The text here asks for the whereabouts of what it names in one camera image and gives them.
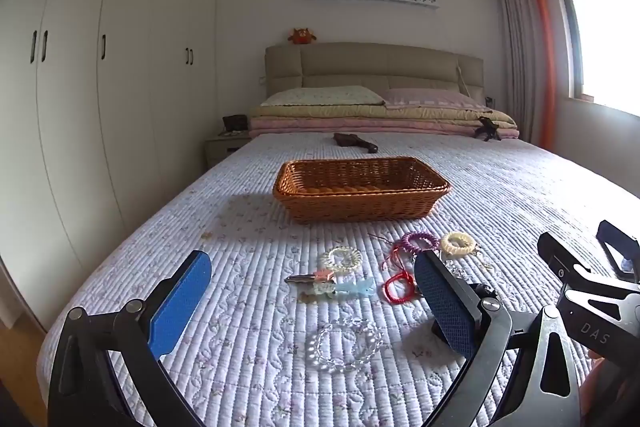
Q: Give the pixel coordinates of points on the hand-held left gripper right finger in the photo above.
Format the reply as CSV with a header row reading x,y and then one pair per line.
x,y
445,302

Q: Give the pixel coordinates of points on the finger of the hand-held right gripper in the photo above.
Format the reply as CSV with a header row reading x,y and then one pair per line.
x,y
562,257
617,242

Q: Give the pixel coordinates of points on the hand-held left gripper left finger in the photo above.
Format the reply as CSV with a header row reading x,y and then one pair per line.
x,y
175,307

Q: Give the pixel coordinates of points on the light blue bow hair clip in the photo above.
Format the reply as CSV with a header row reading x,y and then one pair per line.
x,y
350,289

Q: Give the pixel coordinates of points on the metal hair clip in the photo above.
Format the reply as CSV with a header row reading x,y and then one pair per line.
x,y
300,278

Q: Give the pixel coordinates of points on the brown wicker basket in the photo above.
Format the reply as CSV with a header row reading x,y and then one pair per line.
x,y
360,202

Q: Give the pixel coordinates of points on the person's right hand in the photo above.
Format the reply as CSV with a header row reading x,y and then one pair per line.
x,y
597,367

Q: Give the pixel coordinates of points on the white floral bed quilt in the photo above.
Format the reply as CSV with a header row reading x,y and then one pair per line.
x,y
250,217

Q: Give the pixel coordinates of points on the small black tripod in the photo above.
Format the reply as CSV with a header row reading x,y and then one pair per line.
x,y
486,128

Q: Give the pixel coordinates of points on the beige nightstand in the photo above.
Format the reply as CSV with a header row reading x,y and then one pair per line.
x,y
222,149

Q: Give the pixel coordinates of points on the dark brown object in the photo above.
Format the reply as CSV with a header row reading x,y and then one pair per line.
x,y
352,140

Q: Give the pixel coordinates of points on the dark item on nightstand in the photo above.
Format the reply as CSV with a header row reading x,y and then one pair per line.
x,y
234,123

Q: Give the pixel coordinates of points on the folded pink blanket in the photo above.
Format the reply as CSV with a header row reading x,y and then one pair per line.
x,y
350,128

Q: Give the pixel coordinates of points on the orange curtain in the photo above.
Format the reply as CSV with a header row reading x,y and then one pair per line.
x,y
544,57

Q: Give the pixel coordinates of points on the pink striped pillow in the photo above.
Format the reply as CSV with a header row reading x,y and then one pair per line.
x,y
430,98

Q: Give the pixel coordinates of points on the window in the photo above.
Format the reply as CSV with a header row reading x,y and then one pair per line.
x,y
600,37

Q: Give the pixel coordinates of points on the white wardrobe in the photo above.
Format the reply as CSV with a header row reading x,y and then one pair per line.
x,y
125,107

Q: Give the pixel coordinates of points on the grey curtain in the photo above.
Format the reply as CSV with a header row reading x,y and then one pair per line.
x,y
512,57

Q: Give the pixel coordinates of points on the folded beige blanket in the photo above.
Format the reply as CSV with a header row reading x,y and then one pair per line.
x,y
350,112

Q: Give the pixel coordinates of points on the cream floral pillow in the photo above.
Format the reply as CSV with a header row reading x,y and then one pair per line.
x,y
325,96

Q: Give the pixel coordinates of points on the beige padded headboard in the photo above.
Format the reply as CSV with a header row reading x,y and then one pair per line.
x,y
375,67

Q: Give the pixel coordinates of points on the brown plush toy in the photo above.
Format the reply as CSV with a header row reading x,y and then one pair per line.
x,y
301,36

